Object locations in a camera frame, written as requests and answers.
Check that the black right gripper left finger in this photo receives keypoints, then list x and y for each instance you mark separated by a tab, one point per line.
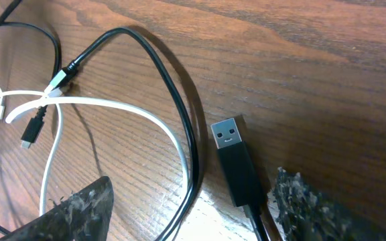
85	215

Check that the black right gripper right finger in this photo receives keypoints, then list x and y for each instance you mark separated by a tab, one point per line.
308	214

